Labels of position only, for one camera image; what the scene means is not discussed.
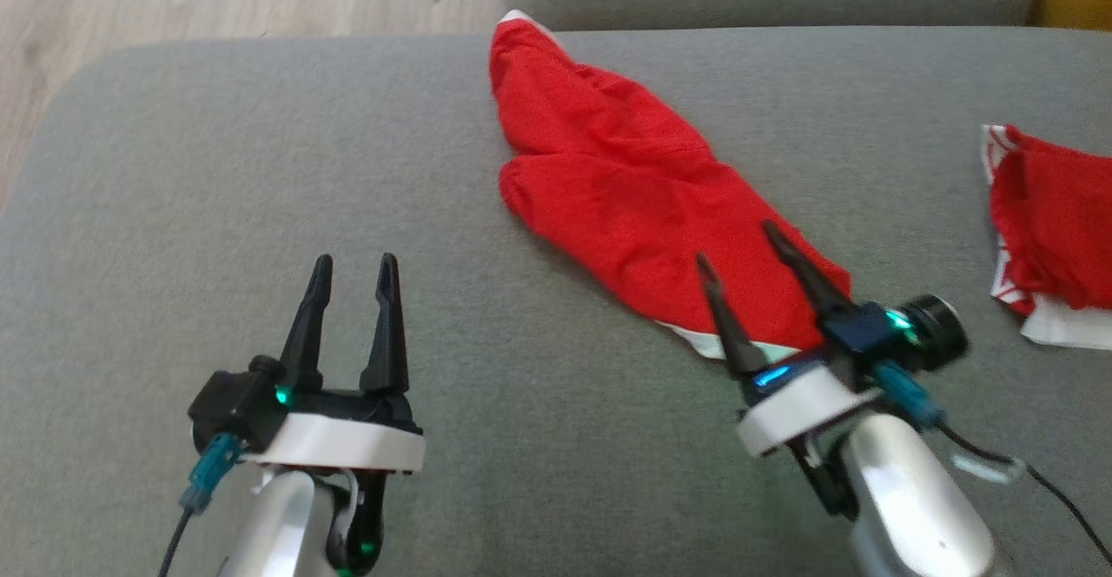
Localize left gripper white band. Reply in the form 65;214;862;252
239;252;427;475

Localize grey fabric sofa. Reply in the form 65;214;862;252
0;0;1112;577

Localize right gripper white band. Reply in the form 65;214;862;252
693;219;911;460

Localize black cable teal connector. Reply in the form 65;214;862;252
156;432;244;577
873;360;1112;565

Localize red shorts with white trim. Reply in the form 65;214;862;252
488;10;852;362

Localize red number 23 basketball jersey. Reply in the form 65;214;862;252
982;123;1112;350

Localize black left cable teal connector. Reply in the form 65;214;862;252
156;432;244;577

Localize black right cable teal connector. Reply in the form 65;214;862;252
873;360;1112;565

